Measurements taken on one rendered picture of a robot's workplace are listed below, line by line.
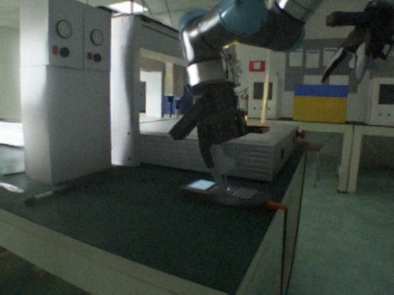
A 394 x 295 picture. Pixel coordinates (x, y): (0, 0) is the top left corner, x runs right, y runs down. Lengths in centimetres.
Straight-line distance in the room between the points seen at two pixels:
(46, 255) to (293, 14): 63
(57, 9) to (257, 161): 63
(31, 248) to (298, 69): 485
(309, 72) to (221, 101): 457
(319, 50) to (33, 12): 470
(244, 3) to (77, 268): 51
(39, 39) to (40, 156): 29
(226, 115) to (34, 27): 52
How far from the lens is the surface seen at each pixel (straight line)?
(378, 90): 347
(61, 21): 76
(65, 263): 53
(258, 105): 352
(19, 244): 64
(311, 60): 510
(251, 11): 48
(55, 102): 74
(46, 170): 76
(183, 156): 82
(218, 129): 54
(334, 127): 321
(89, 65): 81
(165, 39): 103
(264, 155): 73
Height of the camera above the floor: 97
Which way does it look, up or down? 8 degrees down
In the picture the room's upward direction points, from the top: 1 degrees clockwise
